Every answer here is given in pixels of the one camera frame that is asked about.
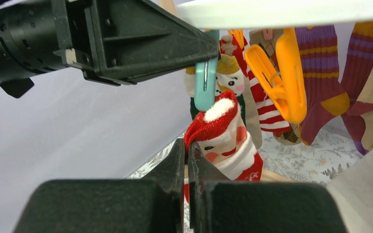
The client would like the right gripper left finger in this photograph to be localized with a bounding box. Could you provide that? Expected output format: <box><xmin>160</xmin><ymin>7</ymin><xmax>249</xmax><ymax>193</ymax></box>
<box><xmin>14</xmin><ymin>138</ymin><xmax>185</xmax><ymax>233</ymax></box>

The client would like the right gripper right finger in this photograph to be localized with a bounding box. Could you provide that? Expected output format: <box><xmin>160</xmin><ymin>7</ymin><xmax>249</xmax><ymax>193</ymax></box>
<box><xmin>188</xmin><ymin>143</ymin><xmax>347</xmax><ymax>233</ymax></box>

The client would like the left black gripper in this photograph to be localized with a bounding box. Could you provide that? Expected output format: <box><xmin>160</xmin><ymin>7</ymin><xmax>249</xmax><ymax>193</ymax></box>
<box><xmin>0</xmin><ymin>0</ymin><xmax>97</xmax><ymax>108</ymax></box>

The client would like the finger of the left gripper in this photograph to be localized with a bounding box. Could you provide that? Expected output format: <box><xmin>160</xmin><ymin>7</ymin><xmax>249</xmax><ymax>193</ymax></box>
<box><xmin>84</xmin><ymin>0</ymin><xmax>218</xmax><ymax>85</ymax></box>

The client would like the teal clothespin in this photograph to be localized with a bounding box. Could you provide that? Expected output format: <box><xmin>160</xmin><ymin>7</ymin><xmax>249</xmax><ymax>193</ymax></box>
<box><xmin>194</xmin><ymin>29</ymin><xmax>220</xmax><ymax>113</ymax></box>

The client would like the beige tan sock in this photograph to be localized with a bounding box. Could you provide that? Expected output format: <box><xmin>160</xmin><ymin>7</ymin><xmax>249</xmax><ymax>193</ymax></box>
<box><xmin>242</xmin><ymin>76</ymin><xmax>263</xmax><ymax>149</ymax></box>

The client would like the white round clip hanger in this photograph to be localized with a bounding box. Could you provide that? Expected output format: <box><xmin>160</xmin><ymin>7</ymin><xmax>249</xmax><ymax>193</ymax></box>
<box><xmin>176</xmin><ymin>0</ymin><xmax>373</xmax><ymax>30</ymax></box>

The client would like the red striped santa sock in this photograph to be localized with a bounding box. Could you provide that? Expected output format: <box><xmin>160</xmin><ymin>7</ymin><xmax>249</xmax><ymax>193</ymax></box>
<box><xmin>220</xmin><ymin>34</ymin><xmax>292</xmax><ymax>136</ymax></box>

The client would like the dark green sock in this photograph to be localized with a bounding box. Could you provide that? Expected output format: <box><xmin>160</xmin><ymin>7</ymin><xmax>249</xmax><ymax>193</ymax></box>
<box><xmin>184</xmin><ymin>54</ymin><xmax>246</xmax><ymax>124</ymax></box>

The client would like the orange clothespin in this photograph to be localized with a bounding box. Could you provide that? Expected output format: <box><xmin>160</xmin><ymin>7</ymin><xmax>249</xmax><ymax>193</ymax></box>
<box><xmin>244</xmin><ymin>28</ymin><xmax>307</xmax><ymax>124</ymax></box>

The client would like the plaid beige sock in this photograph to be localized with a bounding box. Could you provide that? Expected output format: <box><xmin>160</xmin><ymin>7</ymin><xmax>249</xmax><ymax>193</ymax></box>
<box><xmin>244</xmin><ymin>28</ymin><xmax>306</xmax><ymax>145</ymax></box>

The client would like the floral table mat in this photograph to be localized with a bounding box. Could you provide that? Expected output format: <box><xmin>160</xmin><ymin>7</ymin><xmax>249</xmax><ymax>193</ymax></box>
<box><xmin>125</xmin><ymin>125</ymin><xmax>364</xmax><ymax>233</ymax></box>

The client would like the pink clothespin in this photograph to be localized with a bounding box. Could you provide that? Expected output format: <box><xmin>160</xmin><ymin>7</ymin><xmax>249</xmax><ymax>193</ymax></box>
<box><xmin>262</xmin><ymin>29</ymin><xmax>273</xmax><ymax>41</ymax></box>

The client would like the white hanging sock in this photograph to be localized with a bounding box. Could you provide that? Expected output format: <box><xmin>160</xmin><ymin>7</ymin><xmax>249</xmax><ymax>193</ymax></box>
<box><xmin>326</xmin><ymin>150</ymin><xmax>373</xmax><ymax>233</ymax></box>

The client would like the purple striped hanging sock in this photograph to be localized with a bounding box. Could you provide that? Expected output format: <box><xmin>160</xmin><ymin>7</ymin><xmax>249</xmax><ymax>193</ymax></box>
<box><xmin>295</xmin><ymin>21</ymin><xmax>373</xmax><ymax>153</ymax></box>

